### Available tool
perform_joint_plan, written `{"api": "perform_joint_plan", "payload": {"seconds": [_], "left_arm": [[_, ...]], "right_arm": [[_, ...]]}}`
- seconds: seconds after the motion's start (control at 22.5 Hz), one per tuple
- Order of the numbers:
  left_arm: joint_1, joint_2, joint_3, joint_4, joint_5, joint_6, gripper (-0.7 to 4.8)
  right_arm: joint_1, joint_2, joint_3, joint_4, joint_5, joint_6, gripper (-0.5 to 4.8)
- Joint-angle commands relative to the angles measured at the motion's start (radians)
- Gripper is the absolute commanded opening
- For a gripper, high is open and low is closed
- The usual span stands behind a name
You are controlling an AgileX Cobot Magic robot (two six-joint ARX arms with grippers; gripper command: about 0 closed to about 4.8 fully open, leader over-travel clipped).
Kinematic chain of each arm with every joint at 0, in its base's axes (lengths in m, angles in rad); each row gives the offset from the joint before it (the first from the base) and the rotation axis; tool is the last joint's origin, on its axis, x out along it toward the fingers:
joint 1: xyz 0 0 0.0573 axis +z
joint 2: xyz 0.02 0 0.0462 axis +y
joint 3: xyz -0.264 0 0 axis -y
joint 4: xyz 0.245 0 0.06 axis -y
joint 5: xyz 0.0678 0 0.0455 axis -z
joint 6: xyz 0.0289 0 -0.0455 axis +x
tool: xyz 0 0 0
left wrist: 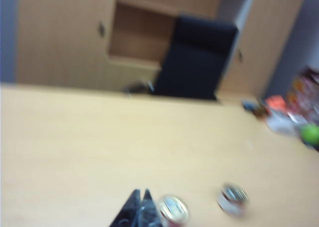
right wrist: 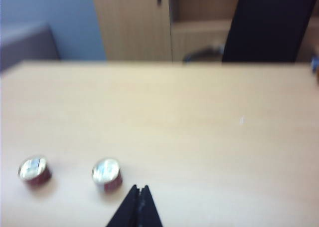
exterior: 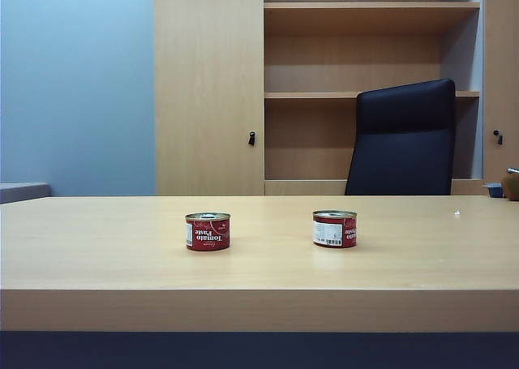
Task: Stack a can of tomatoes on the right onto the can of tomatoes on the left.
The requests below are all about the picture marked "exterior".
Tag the brown round object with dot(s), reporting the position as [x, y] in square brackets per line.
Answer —
[511, 184]

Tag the small blue cup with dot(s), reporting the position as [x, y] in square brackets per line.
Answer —
[494, 190]

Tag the black office chair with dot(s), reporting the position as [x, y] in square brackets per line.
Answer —
[401, 142]

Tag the grey low cabinet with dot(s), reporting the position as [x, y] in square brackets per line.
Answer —
[22, 191]

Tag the red tomato paste can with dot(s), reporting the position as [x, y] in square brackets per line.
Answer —
[208, 232]
[335, 229]

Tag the black cabinet key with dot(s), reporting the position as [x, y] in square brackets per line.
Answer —
[251, 138]
[498, 137]

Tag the wooden shelf cabinet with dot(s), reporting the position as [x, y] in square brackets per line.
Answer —
[308, 85]

